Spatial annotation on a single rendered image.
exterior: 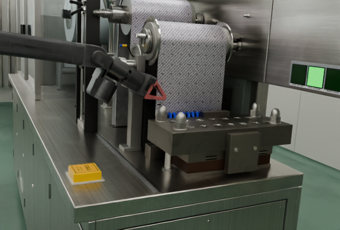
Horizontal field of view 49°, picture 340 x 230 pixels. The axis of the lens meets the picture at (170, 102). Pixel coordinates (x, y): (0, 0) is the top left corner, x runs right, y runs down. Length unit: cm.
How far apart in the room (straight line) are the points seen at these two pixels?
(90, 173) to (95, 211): 13
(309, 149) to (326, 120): 40
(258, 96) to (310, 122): 282
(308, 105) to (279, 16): 317
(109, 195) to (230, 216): 34
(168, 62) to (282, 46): 34
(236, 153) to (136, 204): 31
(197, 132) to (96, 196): 30
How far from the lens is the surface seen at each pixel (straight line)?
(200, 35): 117
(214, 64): 120
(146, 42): 113
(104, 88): 103
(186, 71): 115
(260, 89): 150
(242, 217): 108
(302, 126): 438
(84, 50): 100
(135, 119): 120
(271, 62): 119
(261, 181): 107
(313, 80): 106
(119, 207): 88
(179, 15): 140
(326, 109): 415
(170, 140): 95
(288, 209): 118
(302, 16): 111
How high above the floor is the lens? 127
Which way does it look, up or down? 10 degrees down
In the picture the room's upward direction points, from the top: 3 degrees clockwise
